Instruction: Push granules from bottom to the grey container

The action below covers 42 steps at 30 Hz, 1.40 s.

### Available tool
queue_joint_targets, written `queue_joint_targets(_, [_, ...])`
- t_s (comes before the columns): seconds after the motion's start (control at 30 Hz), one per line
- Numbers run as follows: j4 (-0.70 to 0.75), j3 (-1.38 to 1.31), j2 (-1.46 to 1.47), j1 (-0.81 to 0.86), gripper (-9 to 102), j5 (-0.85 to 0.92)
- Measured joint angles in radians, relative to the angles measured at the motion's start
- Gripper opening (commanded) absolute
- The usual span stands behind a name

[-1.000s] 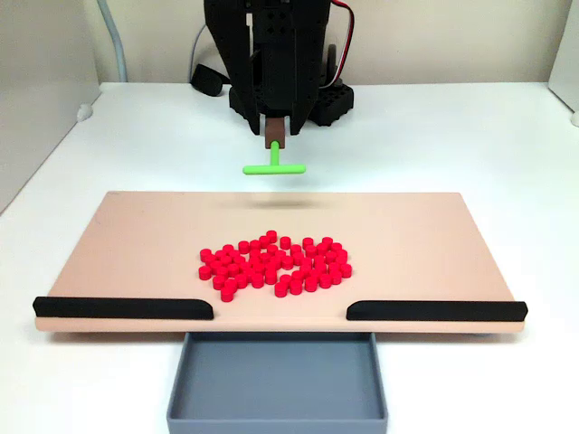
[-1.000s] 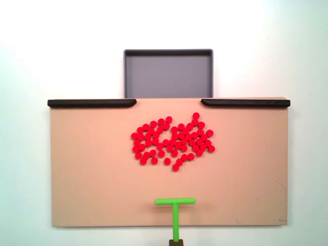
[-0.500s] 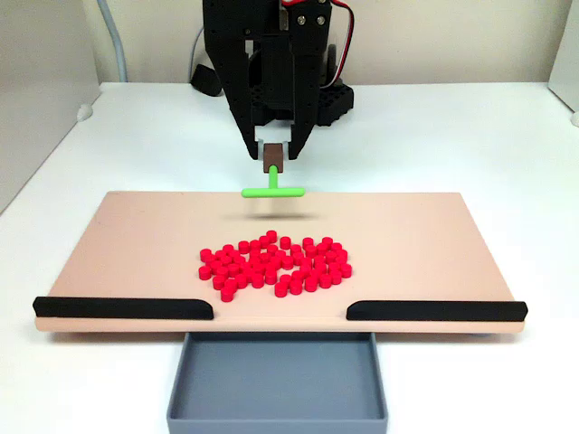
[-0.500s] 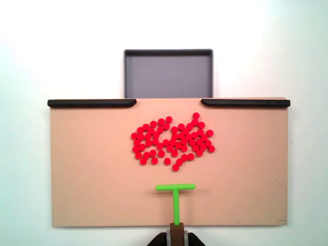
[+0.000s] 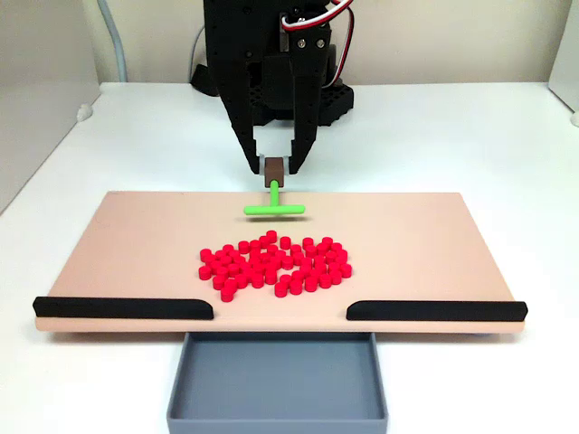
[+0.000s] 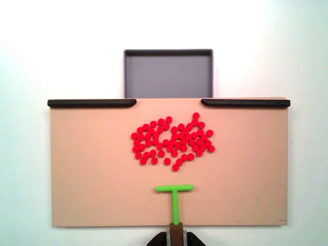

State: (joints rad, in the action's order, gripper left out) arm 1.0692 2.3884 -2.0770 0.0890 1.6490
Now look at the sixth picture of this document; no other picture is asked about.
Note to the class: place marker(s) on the brown pusher holder block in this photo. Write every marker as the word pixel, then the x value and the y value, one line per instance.
pixel 176 234

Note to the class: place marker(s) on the green T-shaped pusher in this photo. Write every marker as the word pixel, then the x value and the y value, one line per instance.
pixel 175 205

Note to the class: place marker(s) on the grey rectangular container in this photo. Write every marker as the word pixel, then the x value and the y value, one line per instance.
pixel 167 74

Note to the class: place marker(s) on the red round granule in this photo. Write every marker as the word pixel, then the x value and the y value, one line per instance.
pixel 202 147
pixel 184 157
pixel 134 135
pixel 146 155
pixel 152 153
pixel 181 135
pixel 142 147
pixel 166 126
pixel 161 153
pixel 148 142
pixel 175 167
pixel 199 141
pixel 184 141
pixel 174 153
pixel 143 161
pixel 175 135
pixel 165 141
pixel 140 136
pixel 148 137
pixel 179 162
pixel 169 148
pixel 168 119
pixel 174 129
pixel 189 125
pixel 194 135
pixel 181 126
pixel 195 121
pixel 188 137
pixel 190 156
pixel 161 121
pixel 153 124
pixel 200 132
pixel 208 143
pixel 136 142
pixel 211 148
pixel 178 145
pixel 192 142
pixel 209 132
pixel 160 146
pixel 151 131
pixel 140 130
pixel 204 138
pixel 184 147
pixel 199 153
pixel 195 147
pixel 154 160
pixel 138 155
pixel 201 124
pixel 196 115
pixel 172 141
pixel 156 135
pixel 160 129
pixel 186 131
pixel 155 141
pixel 167 161
pixel 145 126
pixel 135 148

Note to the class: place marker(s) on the beige flat board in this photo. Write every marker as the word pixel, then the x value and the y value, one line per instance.
pixel 89 166

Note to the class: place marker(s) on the black edge bar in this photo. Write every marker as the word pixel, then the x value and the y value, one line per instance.
pixel 89 103
pixel 246 103

